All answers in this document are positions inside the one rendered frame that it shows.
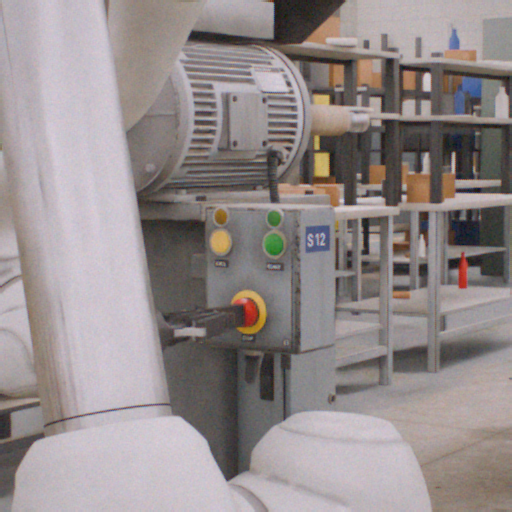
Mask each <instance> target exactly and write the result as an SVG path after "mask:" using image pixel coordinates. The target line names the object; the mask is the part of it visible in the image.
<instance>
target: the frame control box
mask: <svg viewBox="0 0 512 512"><path fill-rule="evenodd" d="M218 206H225V207H226V209H228V210H229V211H230V215H231V219H230V222H229V224H228V225H226V227H224V228H220V227H218V225H216V223H215V222H214V220H213V213H214V211H215V210H216V209H217V207H218ZM272 207H278V209H279V210H282V212H283V213H284V218H285V219H284V224H283V225H282V228H279V229H277V230H274V229H271V228H270V227H269V225H268V224H267V222H266V215H267V213H268V211H269V210H271V209H272ZM220 231H222V232H224V233H225V234H226V235H228V236H229V239H230V246H229V249H228V250H226V251H225V252H224V253H218V252H216V251H215V250H214V248H213V246H212V237H213V235H214V234H215V233H216V232H220ZM274 233H275V234H278V235H279V236H280V237H282V239H283V242H284V248H283V251H282V253H280V254H278V255H274V256H273V255H270V254H269V253H268V252H267V251H266V249H265V240H266V238H267V236H268V235H270V234H274ZM238 299H249V300H250V301H252V302H253V304H254V305H255V307H256V311H257V317H256V320H255V322H254V324H253V325H251V326H249V327H243V328H242V327H236V328H231V329H229V332H225V333H222V335H220V337H213V338H210V339H206V345H208V346H214V347H224V348H235V349H242V351H243V354H244V361H246V365H244V381H246V383H247V384H249V385H252V384H253V383H255V381H256V378H257V376H258V372H259V368H260V364H261V361H262V357H264V353H265V351H266V353H276V354H287V355H302V354H306V353H311V351H315V350H320V349H324V348H328V347H332V346H333V345H334V207H333V206H332V205H312V204H274V203H232V204H215V205H207V206H206V207H205V308H212V307H218V306H224V305H231V304H233V303H234V302H235V301H236V300H238Z"/></svg>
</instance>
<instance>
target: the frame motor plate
mask: <svg viewBox="0 0 512 512"><path fill-rule="evenodd" d="M279 199H280V204H312V205H330V196H329V195H314V191H305V194H279ZM270 200H271V199H270V197H251V198H232V199H213V200H206V196H196V200H194V201H180V202H157V201H137V202H138V209H139V215H140V219H145V220H173V221H201V222H202V221H205V207H206V206H207V205H215V204H232V203H271V201H270Z"/></svg>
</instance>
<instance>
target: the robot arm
mask: <svg viewBox="0 0 512 512"><path fill-rule="evenodd" d="M206 2H208V0H109V11H108V22H107V16H106V10H105V3H104V0H0V144H1V151H0V394H4V395H7V396H12V397H17V398H39V401H41V408H42V416H43V423H44V430H45V437H46V438H44V439H41V440H37V441H35V442H34V443H33V444H32V446H31V448H30V450H29V452H28V453H27V455H26V456H25V458H24V459H23V461H22V463H21V465H19V468H18V470H17V472H16V474H15V491H14V497H13V503H12V510H11V512H432V508H431V502H430V497H429V493H428V489H426V486H425V482H424V478H423V475H422V473H421V470H420V467H419V464H418V461H417V459H416V456H415V454H414V452H413V450H412V448H411V446H410V445H409V443H407V442H406V441H404V440H403V438H402V437H401V435H400V434H399V433H398V431H397V430H396V428H395V427H394V426H393V424H392V423H391V422H388V421H386V420H384V419H380V418H377V417H373V416H366V415H360V414H352V413H342V412H322V411H316V412H302V413H297V414H294V415H292V416H290V417H289V418H287V419H286V420H285V421H283V422H282V423H279V424H276V426H275V427H273V428H272V429H271V430H270V431H269V432H268V433H267V434H266V435H265V436H264V437H262V438H261V440H260V441H259V442H258V443H257V445H256V447H255V448H254V449H253V451H252V454H251V466H250V470H249V471H246V472H243V473H240V474H239V475H237V476H236V477H234V478H233V479H231V480H229V482H228V483H227V482H225V479H224V477H223V475H222V473H221V472H220V470H219V468H218V466H217V464H216V461H215V460H214V458H213V456H212V454H211V451H210V448H209V445H207V441H206V440H205V439H204V438H203V437H202V435H201V434H199V433H198V432H197V431H196V430H195V429H194V428H193V427H191V425H189V424H188V423H187V422H186V421H184V420H183V419H182V418H181V417H173V414H172V407H170V401H169V395H168V388H167V382H166V376H165V369H164V363H163V357H162V354H163V351H164V349H165V347H168V346H175V345H176V344H177V343H180V342H185V341H188V340H189V337H193V341H196V342H199V343H203V342H205V341H206V339H210V338H213V337H220V335H222V333H225V332H229V329H231V328H236V327H241V326H244V304H231V305H224V306H218V307H212V308H206V309H204V313H203V305H196V309H195V311H190V312H189V311H188V310H182V311H174V312H163V313H160V311H159V310H158V309H157V308H155V305H153V299H152V292H151V286H150V279H149V273H148V267H147V260H146V254H145V248H144V240H143V234H142V228H141V221H140V215H139V209H138V202H137V196H136V189H134V183H133V177H132V170H131V164H130V158H129V150H128V144H127V138H126V132H127V131H128V130H129V129H130V128H132V127H133V126H134V125H136V124H137V123H138V122H139V121H140V120H141V119H142V116H143V115H144V114H145V113H146V112H147V110H148V109H149V108H150V106H151V105H152V104H154V102H155V101H156V98H157V97H158V95H159V93H160V92H161V90H162V88H163V86H164V84H165V82H166V80H167V78H168V76H169V74H170V71H172V69H173V67H174V65H175V63H176V60H177V58H178V56H179V54H180V52H181V50H182V48H183V46H184V43H185V41H186V39H187V37H188V35H190V33H191V31H192V29H193V27H194V24H195V23H196V21H197V19H198V17H199V16H200V14H201V12H202V10H203V8H204V6H205V4H206Z"/></svg>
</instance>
